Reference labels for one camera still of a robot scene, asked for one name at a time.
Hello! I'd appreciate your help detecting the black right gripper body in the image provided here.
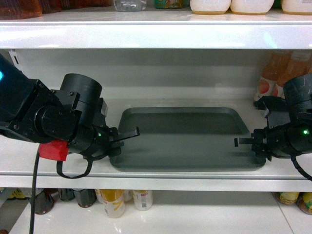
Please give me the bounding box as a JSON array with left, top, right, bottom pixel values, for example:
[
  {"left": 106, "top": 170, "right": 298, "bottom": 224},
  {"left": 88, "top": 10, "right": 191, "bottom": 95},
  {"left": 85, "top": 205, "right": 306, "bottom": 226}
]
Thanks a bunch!
[{"left": 252, "top": 123, "right": 312, "bottom": 160}]

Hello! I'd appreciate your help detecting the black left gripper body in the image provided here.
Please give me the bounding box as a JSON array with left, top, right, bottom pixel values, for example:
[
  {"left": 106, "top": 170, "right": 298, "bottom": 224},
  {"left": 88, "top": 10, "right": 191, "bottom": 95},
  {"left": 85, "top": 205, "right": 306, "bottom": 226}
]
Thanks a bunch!
[{"left": 68, "top": 125, "right": 118, "bottom": 160}]

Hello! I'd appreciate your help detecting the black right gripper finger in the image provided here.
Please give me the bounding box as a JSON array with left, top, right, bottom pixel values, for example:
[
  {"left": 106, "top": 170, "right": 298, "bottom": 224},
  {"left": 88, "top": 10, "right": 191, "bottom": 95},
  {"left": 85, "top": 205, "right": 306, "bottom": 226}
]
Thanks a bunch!
[{"left": 234, "top": 137, "right": 254, "bottom": 147}]

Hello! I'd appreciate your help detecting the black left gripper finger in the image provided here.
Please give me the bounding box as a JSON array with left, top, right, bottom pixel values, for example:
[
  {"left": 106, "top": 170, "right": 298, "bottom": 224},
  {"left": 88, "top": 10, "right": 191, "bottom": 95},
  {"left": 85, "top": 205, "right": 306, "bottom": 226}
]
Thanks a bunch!
[
  {"left": 107, "top": 141, "right": 124, "bottom": 157},
  {"left": 109, "top": 127, "right": 140, "bottom": 142}
]

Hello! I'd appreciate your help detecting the grey-silver rectangular tray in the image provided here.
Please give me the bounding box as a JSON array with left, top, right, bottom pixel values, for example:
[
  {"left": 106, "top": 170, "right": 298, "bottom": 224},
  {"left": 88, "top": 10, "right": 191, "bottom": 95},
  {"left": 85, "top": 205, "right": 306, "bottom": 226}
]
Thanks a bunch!
[{"left": 110, "top": 107, "right": 266, "bottom": 172}]

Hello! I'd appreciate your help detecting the dark brown bottle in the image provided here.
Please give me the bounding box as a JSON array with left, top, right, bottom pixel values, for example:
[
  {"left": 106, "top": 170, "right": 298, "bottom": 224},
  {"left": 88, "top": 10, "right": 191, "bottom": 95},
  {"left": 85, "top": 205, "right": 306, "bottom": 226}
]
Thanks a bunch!
[{"left": 73, "top": 189, "right": 97, "bottom": 208}]

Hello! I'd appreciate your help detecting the yellow packaged jar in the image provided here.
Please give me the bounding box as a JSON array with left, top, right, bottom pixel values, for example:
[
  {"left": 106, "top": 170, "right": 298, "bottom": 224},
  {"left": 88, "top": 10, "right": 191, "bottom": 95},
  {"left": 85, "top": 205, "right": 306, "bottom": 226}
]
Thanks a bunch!
[{"left": 273, "top": 192, "right": 300, "bottom": 205}]

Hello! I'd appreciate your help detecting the orange juice bottle peach label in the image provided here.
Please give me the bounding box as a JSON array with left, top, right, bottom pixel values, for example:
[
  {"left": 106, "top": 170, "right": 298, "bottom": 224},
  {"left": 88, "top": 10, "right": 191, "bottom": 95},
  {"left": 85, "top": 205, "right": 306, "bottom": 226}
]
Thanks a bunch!
[{"left": 253, "top": 50, "right": 291, "bottom": 101}]

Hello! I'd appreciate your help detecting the white labelled drink can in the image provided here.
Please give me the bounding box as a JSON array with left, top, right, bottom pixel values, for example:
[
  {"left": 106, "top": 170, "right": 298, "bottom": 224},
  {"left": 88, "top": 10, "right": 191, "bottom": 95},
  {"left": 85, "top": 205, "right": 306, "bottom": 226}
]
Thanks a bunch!
[{"left": 132, "top": 190, "right": 153, "bottom": 211}]

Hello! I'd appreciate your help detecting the dark packaged jar right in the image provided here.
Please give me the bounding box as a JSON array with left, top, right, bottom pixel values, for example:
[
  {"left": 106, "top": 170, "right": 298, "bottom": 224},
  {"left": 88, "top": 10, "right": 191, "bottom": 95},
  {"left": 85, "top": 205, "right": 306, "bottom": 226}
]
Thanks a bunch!
[{"left": 296, "top": 192, "right": 312, "bottom": 215}]

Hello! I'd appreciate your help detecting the orange juice bottle middle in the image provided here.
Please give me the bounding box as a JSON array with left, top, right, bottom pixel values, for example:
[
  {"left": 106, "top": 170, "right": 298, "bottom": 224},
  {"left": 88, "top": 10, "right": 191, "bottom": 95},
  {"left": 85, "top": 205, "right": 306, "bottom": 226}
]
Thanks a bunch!
[{"left": 272, "top": 50, "right": 312, "bottom": 98}]

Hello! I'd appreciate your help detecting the white middle shelf board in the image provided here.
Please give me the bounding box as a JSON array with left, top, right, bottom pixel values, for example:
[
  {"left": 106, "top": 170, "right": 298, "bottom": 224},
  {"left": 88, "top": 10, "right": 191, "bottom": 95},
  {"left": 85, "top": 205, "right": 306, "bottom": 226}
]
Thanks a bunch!
[{"left": 0, "top": 99, "right": 312, "bottom": 192}]

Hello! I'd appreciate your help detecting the white shelf board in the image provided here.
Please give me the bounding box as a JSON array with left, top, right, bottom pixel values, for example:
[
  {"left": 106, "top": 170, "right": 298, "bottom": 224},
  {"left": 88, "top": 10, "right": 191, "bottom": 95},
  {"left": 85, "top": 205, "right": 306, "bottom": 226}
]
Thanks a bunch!
[
  {"left": 0, "top": 99, "right": 312, "bottom": 192},
  {"left": 0, "top": 7, "right": 312, "bottom": 49}
]

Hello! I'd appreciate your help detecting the dark soy sauce bottle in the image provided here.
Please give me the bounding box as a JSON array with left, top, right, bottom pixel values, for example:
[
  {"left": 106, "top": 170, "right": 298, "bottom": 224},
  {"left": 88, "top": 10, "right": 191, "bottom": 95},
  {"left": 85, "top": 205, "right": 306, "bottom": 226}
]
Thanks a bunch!
[{"left": 20, "top": 188, "right": 55, "bottom": 215}]

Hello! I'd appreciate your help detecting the white upper shelf board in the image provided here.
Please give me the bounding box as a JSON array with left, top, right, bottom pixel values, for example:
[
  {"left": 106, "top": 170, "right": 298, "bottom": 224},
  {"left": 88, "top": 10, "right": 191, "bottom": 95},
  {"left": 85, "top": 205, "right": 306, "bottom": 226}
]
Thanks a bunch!
[{"left": 0, "top": 7, "right": 312, "bottom": 49}]

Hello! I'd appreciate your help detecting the clear plastic water bottle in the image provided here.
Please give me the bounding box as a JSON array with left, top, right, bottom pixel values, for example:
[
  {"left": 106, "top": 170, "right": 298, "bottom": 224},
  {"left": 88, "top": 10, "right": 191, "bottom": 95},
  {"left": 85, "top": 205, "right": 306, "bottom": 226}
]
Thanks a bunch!
[{"left": 113, "top": 0, "right": 147, "bottom": 12}]

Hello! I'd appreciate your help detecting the green yellow drink package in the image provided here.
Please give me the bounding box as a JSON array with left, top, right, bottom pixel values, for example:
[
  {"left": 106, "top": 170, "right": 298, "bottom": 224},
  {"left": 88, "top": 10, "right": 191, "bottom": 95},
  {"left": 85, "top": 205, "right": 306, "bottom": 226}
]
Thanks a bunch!
[{"left": 154, "top": 0, "right": 183, "bottom": 9}]

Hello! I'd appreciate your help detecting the white jug middle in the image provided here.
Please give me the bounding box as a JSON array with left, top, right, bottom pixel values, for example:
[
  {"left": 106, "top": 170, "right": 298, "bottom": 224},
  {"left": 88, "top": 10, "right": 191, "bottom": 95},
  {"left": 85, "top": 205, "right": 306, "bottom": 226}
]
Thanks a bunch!
[{"left": 230, "top": 0, "right": 274, "bottom": 15}]

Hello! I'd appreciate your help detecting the white jug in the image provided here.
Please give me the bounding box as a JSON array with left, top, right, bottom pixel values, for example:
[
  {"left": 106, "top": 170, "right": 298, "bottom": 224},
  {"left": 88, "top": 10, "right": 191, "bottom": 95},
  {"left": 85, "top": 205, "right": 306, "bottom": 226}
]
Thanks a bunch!
[
  {"left": 190, "top": 0, "right": 232, "bottom": 15},
  {"left": 230, "top": 0, "right": 274, "bottom": 15},
  {"left": 281, "top": 0, "right": 312, "bottom": 15}
]

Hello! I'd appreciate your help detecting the white jug right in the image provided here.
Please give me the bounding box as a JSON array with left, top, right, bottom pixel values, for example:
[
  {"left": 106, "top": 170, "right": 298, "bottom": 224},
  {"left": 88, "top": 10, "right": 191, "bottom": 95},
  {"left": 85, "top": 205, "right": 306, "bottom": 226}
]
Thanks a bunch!
[{"left": 281, "top": 0, "right": 312, "bottom": 15}]

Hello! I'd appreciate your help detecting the white jug left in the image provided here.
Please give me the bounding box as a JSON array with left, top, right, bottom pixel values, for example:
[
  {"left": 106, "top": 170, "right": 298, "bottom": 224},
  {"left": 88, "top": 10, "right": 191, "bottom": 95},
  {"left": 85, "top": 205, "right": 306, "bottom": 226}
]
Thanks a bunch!
[{"left": 190, "top": 0, "right": 232, "bottom": 15}]

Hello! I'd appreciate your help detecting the dark red-brown container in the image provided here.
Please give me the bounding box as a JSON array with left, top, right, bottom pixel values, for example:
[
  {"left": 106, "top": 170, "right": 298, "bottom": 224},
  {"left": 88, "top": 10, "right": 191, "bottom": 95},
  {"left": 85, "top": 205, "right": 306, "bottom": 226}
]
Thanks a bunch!
[{"left": 0, "top": 0, "right": 61, "bottom": 20}]

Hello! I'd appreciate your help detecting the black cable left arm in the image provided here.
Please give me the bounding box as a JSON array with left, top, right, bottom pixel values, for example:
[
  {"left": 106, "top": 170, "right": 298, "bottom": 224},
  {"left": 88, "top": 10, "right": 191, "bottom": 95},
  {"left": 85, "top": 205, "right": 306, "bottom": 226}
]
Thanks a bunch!
[{"left": 28, "top": 143, "right": 94, "bottom": 234}]

